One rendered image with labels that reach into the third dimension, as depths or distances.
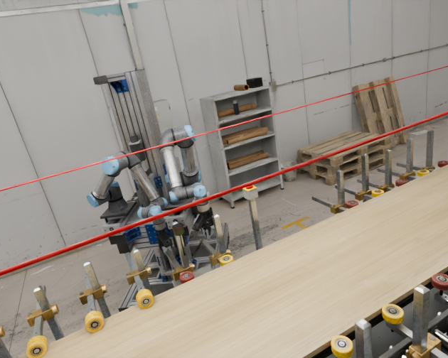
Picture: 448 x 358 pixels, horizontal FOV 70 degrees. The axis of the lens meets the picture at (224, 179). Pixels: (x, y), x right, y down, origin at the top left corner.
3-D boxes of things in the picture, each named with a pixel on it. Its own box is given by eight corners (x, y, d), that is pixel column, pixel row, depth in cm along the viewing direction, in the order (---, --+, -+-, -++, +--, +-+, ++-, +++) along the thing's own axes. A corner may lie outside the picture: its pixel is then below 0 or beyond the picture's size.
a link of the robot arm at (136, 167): (127, 150, 231) (162, 208, 235) (115, 155, 223) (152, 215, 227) (135, 143, 223) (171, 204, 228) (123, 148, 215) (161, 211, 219)
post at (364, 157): (363, 211, 257) (360, 154, 240) (365, 209, 258) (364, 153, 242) (366, 212, 254) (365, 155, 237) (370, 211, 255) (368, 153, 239)
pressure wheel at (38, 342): (29, 334, 145) (49, 334, 149) (25, 351, 146) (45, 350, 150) (28, 344, 140) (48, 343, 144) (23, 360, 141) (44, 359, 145)
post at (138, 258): (153, 316, 196) (131, 249, 179) (158, 313, 197) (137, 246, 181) (154, 319, 193) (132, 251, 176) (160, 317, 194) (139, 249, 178)
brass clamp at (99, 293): (82, 299, 175) (78, 292, 173) (107, 288, 180) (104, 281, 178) (82, 305, 170) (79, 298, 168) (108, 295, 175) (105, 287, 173)
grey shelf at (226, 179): (219, 199, 499) (198, 98, 446) (267, 182, 530) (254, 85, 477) (232, 208, 460) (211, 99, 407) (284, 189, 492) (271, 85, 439)
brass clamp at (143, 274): (127, 280, 184) (124, 273, 182) (150, 270, 189) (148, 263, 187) (129, 285, 179) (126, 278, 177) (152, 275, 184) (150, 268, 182)
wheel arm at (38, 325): (40, 291, 188) (38, 285, 187) (46, 288, 189) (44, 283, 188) (33, 351, 145) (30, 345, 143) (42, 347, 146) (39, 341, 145)
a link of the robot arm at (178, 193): (153, 129, 208) (171, 202, 198) (169, 125, 210) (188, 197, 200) (154, 136, 219) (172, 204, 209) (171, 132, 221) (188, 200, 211)
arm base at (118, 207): (113, 205, 265) (109, 194, 261) (131, 203, 263) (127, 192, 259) (105, 214, 251) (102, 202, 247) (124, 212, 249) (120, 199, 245)
